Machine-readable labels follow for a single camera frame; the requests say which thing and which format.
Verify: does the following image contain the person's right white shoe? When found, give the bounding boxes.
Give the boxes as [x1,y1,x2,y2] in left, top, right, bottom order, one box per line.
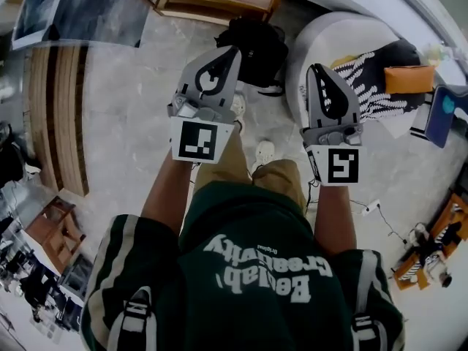
[251,140,276,173]

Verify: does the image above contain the person's green shirt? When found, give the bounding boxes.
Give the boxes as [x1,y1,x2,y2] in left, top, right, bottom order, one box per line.
[79,181,407,351]

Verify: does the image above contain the person's left forearm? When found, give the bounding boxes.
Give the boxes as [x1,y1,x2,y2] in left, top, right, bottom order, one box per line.
[140,155,195,237]

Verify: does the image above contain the black white harness strap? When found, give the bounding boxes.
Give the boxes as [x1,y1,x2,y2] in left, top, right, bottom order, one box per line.
[107,286,158,351]
[350,249,388,351]

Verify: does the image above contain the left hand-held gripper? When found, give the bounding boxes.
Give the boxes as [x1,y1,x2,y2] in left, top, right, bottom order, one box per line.
[167,45,243,165]

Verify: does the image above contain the blue chair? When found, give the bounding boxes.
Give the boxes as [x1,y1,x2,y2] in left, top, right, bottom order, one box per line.
[409,84,468,149]

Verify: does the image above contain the marble print panel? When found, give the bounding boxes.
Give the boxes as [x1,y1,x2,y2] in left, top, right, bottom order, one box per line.
[10,0,153,50]

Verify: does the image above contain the person's right forearm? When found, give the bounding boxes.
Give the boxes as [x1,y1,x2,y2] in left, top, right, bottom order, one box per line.
[313,184,358,257]

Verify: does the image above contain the black white striped blanket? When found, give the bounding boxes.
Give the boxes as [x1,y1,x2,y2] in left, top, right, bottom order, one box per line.
[331,38,421,122]

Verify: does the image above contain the black backpack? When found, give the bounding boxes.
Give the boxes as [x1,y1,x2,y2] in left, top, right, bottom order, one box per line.
[215,15,290,97]

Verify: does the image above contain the brown wooden platform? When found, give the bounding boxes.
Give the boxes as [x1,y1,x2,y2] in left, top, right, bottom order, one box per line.
[28,45,91,197]

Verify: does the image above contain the white beanbag chair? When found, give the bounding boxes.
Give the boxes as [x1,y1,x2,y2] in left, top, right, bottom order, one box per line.
[284,11,425,140]

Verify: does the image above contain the reddish brown wooden stool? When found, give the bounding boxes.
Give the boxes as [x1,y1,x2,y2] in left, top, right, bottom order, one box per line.
[23,195,87,276]

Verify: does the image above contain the black power cable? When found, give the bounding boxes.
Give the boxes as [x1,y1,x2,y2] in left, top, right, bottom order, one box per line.
[376,203,409,244]

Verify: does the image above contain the white power strip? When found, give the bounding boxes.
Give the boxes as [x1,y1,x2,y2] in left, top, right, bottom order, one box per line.
[361,198,381,217]

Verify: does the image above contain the orange cushion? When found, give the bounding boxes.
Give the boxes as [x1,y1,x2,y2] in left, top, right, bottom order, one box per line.
[383,64,436,95]

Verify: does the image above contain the person's khaki shorts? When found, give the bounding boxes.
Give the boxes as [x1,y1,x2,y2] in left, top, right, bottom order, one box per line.
[192,129,308,217]

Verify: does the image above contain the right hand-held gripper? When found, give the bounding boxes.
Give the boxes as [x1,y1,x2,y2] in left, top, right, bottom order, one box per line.
[299,63,369,186]

